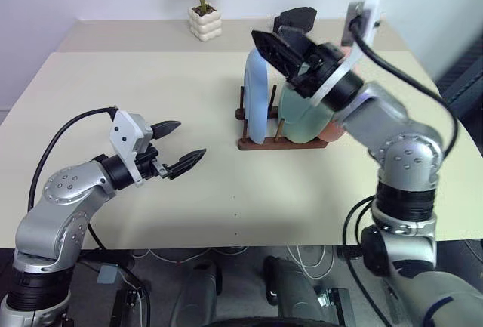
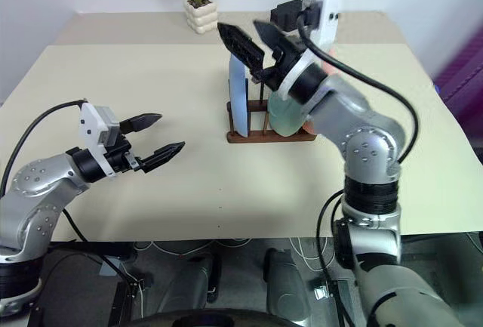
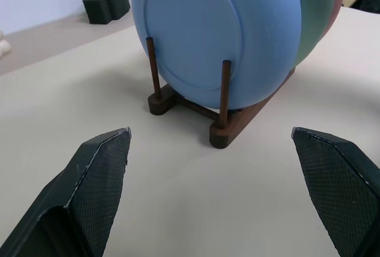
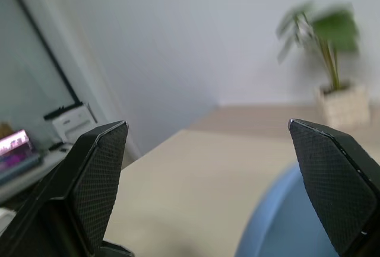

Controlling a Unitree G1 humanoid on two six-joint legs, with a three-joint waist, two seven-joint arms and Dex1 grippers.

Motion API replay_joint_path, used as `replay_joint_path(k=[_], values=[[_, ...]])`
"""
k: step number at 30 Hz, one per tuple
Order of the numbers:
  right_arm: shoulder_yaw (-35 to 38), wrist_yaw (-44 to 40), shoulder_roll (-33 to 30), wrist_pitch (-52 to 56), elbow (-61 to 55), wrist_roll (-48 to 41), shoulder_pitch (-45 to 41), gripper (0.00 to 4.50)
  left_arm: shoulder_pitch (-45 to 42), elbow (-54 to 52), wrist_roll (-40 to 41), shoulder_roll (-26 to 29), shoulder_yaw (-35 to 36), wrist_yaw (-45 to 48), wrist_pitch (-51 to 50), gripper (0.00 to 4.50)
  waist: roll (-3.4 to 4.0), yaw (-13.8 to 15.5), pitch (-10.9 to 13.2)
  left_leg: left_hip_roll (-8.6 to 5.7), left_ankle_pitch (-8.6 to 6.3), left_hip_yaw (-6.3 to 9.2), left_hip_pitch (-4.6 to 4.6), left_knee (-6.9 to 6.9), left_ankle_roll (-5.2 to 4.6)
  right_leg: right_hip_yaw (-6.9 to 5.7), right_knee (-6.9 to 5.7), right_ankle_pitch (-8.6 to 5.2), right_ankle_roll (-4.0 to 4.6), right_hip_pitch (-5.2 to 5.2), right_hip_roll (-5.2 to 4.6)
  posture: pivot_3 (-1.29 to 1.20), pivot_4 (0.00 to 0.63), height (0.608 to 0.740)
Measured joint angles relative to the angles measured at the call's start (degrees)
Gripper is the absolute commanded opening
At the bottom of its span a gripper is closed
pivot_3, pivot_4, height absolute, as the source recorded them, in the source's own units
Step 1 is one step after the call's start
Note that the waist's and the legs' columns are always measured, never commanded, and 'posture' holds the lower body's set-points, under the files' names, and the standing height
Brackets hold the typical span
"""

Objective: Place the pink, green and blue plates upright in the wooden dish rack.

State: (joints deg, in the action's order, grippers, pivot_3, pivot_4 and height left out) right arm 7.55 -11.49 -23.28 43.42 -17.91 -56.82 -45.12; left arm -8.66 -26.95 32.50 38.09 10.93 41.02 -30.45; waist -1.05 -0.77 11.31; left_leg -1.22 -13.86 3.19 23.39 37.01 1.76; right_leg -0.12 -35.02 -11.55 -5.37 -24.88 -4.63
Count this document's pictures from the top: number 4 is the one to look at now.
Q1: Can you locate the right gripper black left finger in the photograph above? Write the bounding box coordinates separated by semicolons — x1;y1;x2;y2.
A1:
0;120;129;257

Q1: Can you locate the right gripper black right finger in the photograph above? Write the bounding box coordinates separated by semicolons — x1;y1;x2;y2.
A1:
287;118;380;257

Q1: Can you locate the grey side shelf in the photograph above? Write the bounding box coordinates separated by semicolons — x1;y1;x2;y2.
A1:
0;141;74;206

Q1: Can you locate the white box device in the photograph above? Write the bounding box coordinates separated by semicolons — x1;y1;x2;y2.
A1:
51;101;98;144

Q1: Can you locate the blue plate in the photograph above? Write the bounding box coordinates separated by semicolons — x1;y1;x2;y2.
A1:
234;161;342;257

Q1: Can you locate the pink printed box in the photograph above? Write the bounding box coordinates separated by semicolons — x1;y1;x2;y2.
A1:
0;129;37;172

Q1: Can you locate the white bubble plant pot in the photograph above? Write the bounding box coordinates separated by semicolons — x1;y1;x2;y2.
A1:
314;83;372;129

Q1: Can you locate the black framed glass panel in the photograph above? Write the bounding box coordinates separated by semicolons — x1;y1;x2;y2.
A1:
0;0;83;139

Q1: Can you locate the green leafy plant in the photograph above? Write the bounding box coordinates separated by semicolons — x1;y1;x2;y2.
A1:
275;0;362;92

